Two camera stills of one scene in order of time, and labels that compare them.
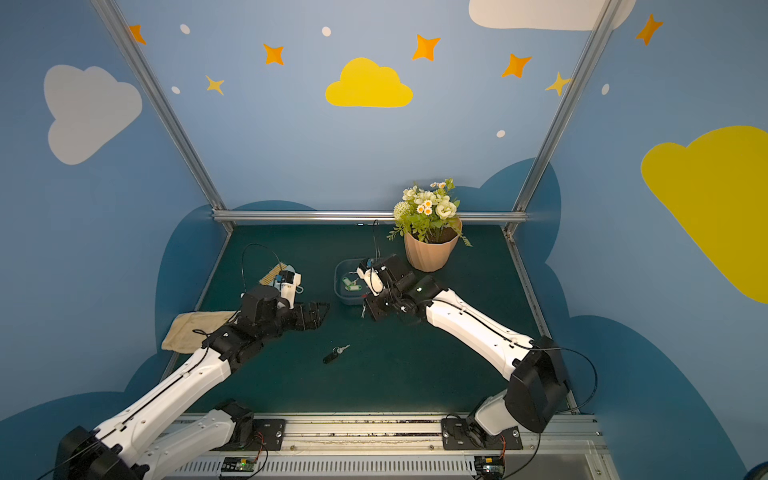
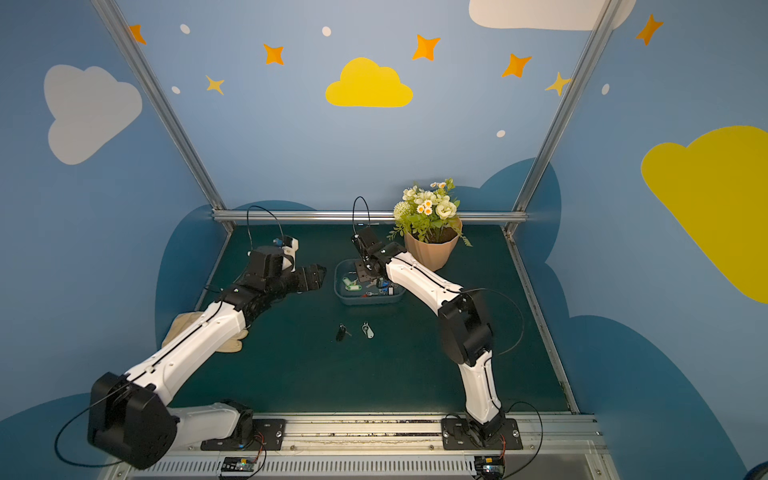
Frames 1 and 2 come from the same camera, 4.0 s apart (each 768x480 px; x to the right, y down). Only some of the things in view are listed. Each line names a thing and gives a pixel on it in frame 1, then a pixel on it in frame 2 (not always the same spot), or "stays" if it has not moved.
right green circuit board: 489,467 stays
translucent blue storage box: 349,287 stays
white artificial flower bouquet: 427,212 stays
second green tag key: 351,286 stays
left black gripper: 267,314 to 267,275
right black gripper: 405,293 to 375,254
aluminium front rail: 569,448 stays
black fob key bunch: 335,351 to 342,331
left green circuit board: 238,464 stays
